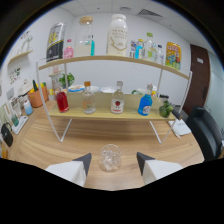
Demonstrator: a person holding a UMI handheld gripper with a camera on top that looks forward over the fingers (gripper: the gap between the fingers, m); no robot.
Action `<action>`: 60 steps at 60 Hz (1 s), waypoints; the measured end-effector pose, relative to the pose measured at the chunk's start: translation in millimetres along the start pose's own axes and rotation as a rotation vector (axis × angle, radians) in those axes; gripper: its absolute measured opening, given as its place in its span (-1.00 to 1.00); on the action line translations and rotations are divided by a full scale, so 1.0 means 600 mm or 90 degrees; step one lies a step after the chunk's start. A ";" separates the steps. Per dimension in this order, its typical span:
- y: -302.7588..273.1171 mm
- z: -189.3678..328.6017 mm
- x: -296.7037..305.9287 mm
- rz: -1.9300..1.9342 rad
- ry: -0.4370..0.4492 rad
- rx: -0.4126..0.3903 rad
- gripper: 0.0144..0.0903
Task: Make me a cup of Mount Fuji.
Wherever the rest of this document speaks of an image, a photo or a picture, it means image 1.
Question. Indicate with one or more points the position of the glass jar of limes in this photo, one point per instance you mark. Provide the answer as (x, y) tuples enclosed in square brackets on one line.
[(165, 109)]

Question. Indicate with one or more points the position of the blue liquid bottle silver cap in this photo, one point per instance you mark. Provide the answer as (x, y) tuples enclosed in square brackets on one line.
[(145, 104)]

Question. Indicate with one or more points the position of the red liquid bottle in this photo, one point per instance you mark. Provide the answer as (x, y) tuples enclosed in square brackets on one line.
[(62, 101)]

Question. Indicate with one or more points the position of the orange storage basket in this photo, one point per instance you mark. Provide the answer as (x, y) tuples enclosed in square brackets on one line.
[(36, 97)]

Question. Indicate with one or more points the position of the small pink bottle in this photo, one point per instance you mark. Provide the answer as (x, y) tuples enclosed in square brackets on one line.
[(68, 51)]

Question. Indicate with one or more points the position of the clear bottle with green cap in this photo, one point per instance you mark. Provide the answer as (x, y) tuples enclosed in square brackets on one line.
[(149, 48)]

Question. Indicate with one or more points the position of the clear glass with ice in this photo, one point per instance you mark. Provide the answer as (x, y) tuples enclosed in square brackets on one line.
[(109, 159)]

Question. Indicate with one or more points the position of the white and blue bottle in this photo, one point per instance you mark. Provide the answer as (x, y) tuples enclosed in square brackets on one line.
[(28, 108)]

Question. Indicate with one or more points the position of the dark muddler with wooden end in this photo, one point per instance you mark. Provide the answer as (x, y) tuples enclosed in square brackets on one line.
[(177, 115)]

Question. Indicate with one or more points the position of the small light blue bottle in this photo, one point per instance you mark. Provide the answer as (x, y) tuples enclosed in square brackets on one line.
[(139, 50)]

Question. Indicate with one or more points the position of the white cup with green contents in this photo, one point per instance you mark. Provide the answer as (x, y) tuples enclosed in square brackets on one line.
[(139, 91)]

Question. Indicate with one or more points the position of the clear bottle with red label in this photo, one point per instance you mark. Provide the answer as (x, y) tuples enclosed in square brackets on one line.
[(117, 101)]

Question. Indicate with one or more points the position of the wide white bowl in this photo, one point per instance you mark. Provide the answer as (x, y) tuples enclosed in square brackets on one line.
[(108, 90)]

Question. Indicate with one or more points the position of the large white milk bottle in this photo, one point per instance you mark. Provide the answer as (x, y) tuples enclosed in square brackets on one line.
[(117, 35)]

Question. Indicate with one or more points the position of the yellow and white lidded cup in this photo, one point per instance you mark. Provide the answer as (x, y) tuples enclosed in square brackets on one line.
[(154, 90)]

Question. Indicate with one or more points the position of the clear bottle with orange cap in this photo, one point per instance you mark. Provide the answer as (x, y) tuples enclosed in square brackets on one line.
[(88, 101)]

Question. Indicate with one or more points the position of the black chair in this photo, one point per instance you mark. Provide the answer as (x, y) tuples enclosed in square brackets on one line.
[(206, 131)]

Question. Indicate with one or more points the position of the white frame wooden shelf rack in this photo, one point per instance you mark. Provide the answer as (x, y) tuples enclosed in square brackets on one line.
[(106, 113)]

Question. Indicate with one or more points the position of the yellow cartoon drink can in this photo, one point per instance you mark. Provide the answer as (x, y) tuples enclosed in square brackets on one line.
[(173, 56)]

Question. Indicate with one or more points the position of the white fabric pouch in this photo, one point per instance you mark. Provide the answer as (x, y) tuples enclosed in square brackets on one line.
[(180, 127)]

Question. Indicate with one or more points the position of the black kettle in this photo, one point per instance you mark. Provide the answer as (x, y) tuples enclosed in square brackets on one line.
[(7, 135)]

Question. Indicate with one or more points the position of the gripper right finger white block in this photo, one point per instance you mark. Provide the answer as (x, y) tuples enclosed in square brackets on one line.
[(156, 168)]

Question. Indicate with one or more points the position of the black and yellow can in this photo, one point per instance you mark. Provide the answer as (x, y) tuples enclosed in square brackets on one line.
[(55, 41)]

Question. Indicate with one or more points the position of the clear bottle with blue cap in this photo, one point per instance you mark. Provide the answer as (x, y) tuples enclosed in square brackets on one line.
[(160, 55)]

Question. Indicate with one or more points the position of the dark brown door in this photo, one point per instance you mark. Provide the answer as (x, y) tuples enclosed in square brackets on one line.
[(197, 78)]

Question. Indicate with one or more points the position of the small green potted plant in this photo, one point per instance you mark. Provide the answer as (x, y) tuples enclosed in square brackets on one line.
[(68, 79)]

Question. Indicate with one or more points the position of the bowl with blue rim lid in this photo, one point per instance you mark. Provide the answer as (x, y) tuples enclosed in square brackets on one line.
[(76, 88)]

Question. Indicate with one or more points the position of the wooden wall shelf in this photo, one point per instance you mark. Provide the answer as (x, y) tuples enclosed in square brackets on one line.
[(20, 55)]

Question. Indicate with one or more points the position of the small teal bottle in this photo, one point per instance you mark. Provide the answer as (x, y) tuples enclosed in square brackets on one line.
[(92, 46)]

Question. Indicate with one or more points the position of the gripper left finger white block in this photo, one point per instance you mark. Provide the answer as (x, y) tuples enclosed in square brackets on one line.
[(71, 170)]

